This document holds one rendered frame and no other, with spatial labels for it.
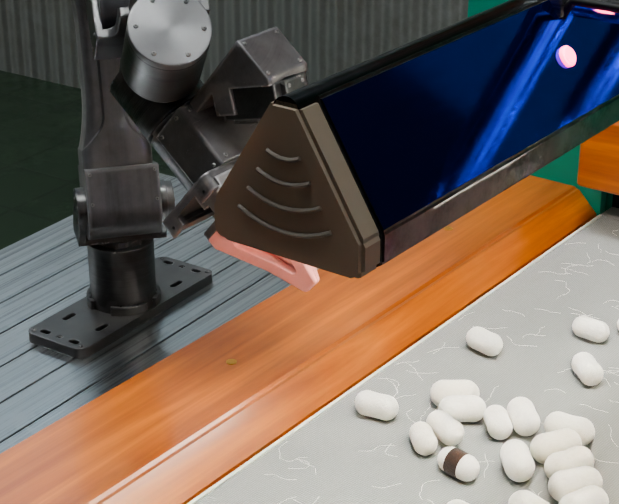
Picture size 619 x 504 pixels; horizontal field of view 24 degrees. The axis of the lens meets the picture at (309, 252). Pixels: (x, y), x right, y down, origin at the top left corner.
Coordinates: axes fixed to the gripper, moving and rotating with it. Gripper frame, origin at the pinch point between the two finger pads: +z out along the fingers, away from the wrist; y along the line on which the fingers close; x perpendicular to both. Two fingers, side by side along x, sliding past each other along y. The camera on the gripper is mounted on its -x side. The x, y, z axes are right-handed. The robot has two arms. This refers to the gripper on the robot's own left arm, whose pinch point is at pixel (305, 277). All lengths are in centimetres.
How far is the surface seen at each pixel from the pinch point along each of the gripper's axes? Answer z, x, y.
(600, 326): 15.8, -0.3, 23.4
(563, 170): 2.1, 8.8, 47.9
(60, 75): -129, 220, 204
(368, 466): 13.1, 4.0, -2.7
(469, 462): 17.2, -1.7, -0.3
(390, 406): 10.7, 4.1, 3.0
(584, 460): 21.9, -5.6, 4.6
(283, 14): -89, 147, 208
